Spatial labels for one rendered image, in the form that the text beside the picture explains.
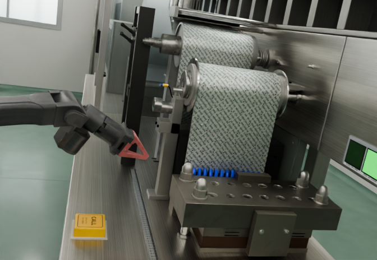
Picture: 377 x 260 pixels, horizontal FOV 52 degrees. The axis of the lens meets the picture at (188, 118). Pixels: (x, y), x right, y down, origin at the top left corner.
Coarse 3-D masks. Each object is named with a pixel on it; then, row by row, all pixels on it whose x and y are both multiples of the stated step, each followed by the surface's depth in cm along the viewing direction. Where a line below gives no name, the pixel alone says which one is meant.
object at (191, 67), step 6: (192, 66) 101; (192, 72) 100; (192, 78) 100; (192, 84) 99; (282, 84) 106; (192, 90) 99; (282, 90) 105; (192, 96) 99; (282, 96) 105; (186, 102) 104; (282, 102) 105
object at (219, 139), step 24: (192, 120) 100; (216, 120) 102; (240, 120) 103; (264, 120) 105; (192, 144) 102; (216, 144) 104; (240, 144) 105; (264, 144) 107; (216, 168) 106; (240, 168) 107; (264, 168) 109
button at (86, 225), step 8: (80, 216) 92; (88, 216) 92; (96, 216) 93; (104, 216) 94; (80, 224) 88; (88, 224) 89; (96, 224) 90; (104, 224) 90; (80, 232) 87; (88, 232) 87; (96, 232) 88; (104, 232) 88
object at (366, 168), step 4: (368, 152) 82; (372, 152) 81; (368, 156) 82; (372, 156) 81; (376, 156) 79; (368, 160) 82; (372, 160) 80; (376, 160) 79; (364, 164) 83; (368, 164) 82; (372, 164) 80; (376, 164) 79; (364, 168) 83; (368, 168) 81; (372, 168) 80; (376, 168) 79; (368, 172) 81; (372, 172) 80; (376, 172) 79; (372, 176) 80; (376, 176) 79
